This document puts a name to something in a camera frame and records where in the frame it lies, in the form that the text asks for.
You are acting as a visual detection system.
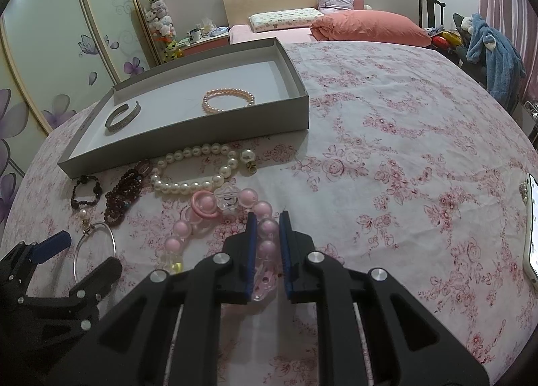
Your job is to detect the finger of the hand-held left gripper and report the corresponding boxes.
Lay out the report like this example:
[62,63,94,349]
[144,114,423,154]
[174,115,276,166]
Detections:
[0,230,72,299]
[23,256,123,329]

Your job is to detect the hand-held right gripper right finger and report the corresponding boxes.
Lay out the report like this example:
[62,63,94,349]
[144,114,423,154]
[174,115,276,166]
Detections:
[279,210,491,386]

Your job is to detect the dark red bead bracelet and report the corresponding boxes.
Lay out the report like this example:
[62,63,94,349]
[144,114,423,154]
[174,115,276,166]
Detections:
[103,168,144,225]

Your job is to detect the pink bead bracelet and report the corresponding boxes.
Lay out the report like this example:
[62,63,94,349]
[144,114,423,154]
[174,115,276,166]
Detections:
[157,184,280,303]

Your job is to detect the clear tube of plush toys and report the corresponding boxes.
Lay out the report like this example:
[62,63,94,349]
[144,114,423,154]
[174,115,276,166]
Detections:
[141,0,177,63]

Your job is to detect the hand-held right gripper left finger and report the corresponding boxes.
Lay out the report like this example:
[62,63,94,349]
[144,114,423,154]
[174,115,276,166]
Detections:
[46,212,258,386]

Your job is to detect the pink bed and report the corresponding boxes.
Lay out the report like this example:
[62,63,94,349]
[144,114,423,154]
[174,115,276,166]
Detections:
[229,24,314,44]

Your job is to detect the white smartphone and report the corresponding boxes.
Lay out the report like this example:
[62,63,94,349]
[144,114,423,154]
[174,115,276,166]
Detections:
[522,173,538,286]

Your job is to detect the coral quilt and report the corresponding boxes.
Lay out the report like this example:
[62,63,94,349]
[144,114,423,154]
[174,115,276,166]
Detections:
[310,10,433,47]

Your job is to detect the silver bangle with pearl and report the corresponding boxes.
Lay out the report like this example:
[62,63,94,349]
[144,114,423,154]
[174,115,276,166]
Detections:
[73,209,117,286]

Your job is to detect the black bead bracelet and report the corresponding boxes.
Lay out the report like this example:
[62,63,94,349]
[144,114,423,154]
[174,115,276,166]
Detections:
[71,175,102,210]

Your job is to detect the pearl pendant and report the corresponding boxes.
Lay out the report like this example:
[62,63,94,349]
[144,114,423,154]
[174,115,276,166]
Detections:
[239,149,258,172]

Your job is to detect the peach pearl bracelet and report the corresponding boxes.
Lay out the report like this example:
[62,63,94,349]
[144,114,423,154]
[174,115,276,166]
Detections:
[202,89,256,115]

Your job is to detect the white pearl bracelet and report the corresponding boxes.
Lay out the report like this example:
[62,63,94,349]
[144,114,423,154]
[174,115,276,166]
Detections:
[150,142,238,198]

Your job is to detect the silver cuff bracelet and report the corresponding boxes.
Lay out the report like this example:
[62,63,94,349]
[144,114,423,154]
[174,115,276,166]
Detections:
[105,102,141,133]

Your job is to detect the floral sliding wardrobe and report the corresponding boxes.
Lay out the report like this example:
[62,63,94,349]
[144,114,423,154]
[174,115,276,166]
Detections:
[0,0,164,219]

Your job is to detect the pink nightstand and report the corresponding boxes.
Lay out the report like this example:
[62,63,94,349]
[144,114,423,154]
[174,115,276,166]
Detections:
[181,31,231,57]

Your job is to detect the white patterned pillow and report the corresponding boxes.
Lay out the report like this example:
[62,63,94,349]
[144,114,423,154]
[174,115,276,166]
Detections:
[249,7,325,32]

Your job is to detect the lavender pillow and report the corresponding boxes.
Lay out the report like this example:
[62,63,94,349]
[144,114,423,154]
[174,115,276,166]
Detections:
[314,0,357,13]

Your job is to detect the blue garment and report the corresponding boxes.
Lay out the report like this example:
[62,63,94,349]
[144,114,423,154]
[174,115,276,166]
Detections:
[466,13,526,107]

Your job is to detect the grey cardboard tray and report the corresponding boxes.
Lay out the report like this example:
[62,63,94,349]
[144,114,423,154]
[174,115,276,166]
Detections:
[56,37,311,179]

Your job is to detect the dark wooden chair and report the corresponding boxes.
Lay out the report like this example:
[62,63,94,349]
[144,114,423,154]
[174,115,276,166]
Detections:
[416,0,446,30]

